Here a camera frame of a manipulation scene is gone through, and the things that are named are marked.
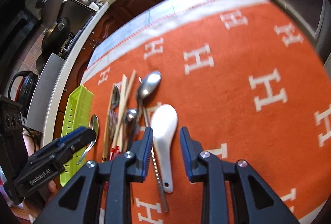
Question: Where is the green plastic utensil tray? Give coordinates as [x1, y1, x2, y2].
[60, 84, 94, 187]

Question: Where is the dark wooden chopstick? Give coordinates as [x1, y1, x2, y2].
[102, 84, 114, 162]

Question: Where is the bamboo chopstick red end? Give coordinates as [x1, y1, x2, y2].
[109, 74, 127, 161]
[110, 69, 138, 160]

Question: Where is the metal spiral chopstick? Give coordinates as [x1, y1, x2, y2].
[138, 76, 169, 213]

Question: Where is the white ceramic soup spoon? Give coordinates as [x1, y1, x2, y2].
[150, 104, 178, 193]

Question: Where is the large steel spoon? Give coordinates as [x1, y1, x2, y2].
[126, 70, 162, 152]

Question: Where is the steel splash guard panel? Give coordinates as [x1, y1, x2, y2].
[26, 54, 65, 133]

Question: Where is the black pressure cooker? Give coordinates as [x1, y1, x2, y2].
[7, 70, 39, 117]

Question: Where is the black wok with lid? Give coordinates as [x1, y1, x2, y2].
[42, 0, 71, 58]

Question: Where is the orange H pattern blanket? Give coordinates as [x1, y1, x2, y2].
[82, 0, 330, 223]

